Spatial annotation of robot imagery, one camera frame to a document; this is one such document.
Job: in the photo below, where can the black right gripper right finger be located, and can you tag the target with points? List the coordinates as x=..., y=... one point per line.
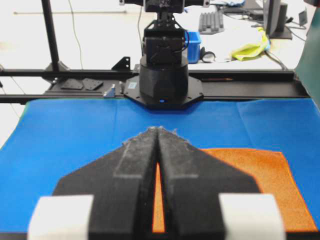
x=208, y=199

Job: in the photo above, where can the dark green backdrop curtain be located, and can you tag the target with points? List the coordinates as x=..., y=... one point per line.
x=308, y=68

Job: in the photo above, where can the black aluminium frame rail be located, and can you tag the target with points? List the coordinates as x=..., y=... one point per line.
x=220, y=85

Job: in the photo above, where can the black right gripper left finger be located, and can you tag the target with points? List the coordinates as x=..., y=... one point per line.
x=110, y=198

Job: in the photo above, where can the black monitor stand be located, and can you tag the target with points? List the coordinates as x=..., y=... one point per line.
x=274, y=19

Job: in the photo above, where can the orange towel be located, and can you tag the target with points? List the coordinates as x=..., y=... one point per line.
x=273, y=176

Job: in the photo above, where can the black keyboard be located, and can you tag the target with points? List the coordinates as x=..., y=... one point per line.
x=211, y=23

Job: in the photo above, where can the yellow green cloth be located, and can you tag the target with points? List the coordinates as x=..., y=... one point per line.
x=248, y=43

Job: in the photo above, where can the blue table cloth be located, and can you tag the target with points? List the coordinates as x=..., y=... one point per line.
x=56, y=137

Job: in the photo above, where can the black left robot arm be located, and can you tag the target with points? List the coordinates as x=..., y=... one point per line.
x=163, y=81

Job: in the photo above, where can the black vertical frame post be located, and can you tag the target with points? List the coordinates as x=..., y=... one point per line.
x=56, y=64

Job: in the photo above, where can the blue plastic bin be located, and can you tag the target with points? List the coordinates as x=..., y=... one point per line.
x=193, y=39

